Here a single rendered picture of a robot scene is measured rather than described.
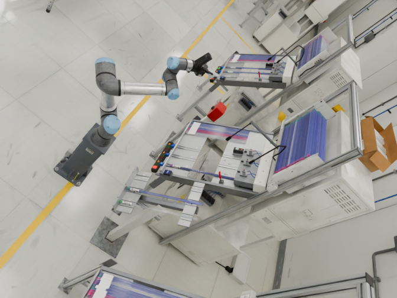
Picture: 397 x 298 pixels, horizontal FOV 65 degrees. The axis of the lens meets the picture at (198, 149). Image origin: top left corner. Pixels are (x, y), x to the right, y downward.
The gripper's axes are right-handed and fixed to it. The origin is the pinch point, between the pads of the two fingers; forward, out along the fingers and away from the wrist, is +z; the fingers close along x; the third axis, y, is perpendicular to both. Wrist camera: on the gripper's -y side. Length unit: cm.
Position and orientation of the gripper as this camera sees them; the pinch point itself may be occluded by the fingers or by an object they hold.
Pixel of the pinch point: (216, 67)
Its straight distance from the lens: 214.6
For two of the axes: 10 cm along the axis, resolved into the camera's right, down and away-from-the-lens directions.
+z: 8.1, -0.4, 5.9
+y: -5.1, 4.5, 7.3
